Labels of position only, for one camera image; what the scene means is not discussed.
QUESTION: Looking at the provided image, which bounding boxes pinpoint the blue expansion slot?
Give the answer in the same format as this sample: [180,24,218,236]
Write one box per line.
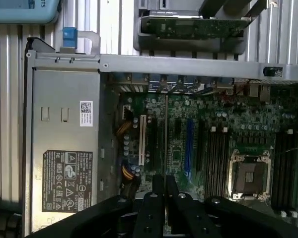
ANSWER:
[185,119,195,177]

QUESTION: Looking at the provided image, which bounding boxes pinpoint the long black expansion slot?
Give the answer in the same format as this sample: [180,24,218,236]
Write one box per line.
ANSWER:
[197,120,206,172]
[149,116,157,170]

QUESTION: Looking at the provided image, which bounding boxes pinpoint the metal CPU socket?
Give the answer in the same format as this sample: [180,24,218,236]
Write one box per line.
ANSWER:
[227,148,273,200]

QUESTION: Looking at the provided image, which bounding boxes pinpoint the white expansion slot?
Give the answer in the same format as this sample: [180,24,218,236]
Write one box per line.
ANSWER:
[138,114,148,167]

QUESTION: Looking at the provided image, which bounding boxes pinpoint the black rating label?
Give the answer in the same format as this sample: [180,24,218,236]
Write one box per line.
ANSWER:
[41,149,93,213]

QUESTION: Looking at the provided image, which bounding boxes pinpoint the short black expansion slot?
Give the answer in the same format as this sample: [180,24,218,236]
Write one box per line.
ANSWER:
[174,119,182,140]

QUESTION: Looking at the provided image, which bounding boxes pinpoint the green motherboard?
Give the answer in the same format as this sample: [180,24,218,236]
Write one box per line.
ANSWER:
[109,91,298,224]

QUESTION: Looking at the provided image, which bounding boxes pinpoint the silver power supply unit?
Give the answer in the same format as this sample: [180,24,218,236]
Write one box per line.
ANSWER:
[31,66,102,236]

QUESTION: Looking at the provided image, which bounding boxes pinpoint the white barcode sticker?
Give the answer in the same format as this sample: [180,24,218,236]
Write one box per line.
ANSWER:
[79,100,94,127]

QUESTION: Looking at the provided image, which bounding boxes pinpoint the black keyboard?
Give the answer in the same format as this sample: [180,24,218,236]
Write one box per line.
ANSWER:
[0,198,23,238]

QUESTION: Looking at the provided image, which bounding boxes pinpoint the grey open PC case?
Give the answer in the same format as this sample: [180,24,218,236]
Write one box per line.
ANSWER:
[22,36,298,238]

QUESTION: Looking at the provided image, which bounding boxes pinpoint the grey parts rack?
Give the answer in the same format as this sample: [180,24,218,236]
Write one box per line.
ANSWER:
[133,0,270,56]

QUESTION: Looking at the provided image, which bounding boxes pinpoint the green graphics card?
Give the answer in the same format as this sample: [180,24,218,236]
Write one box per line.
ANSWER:
[140,15,254,39]

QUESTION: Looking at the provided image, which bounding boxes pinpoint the blue case latch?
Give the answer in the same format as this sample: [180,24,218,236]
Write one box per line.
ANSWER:
[62,26,78,48]

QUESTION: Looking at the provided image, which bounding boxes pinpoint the teal teach pendant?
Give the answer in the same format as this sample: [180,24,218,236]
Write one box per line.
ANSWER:
[0,0,62,25]

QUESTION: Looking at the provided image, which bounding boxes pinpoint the yellow black wire bundle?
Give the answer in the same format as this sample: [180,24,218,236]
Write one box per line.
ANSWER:
[115,111,134,137]
[121,162,142,194]

